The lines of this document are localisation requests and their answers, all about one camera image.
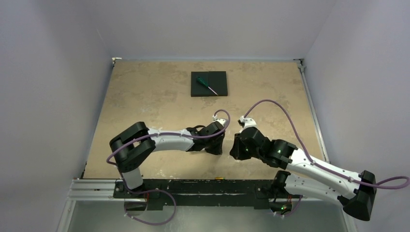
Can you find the black foam pad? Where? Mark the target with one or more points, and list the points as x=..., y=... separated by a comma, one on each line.
x=216, y=79

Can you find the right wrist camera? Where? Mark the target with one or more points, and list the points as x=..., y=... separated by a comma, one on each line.
x=247, y=122

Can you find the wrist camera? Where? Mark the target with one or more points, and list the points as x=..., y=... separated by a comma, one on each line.
x=247, y=122
x=221, y=122

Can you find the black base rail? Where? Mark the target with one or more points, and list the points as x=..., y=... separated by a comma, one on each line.
x=189, y=192

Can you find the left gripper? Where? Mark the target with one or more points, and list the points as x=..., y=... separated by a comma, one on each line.
x=218, y=150

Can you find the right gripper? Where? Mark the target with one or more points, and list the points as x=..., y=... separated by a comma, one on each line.
x=236, y=148

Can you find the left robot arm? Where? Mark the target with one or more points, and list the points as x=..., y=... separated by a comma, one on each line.
x=131, y=147

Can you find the aluminium frame rail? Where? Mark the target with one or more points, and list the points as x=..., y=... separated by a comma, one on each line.
x=302, y=68

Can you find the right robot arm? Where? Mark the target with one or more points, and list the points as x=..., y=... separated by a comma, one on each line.
x=298, y=175

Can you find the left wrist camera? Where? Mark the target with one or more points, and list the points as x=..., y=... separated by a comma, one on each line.
x=221, y=122

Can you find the green handled screwdriver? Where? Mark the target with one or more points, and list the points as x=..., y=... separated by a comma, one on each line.
x=205, y=84

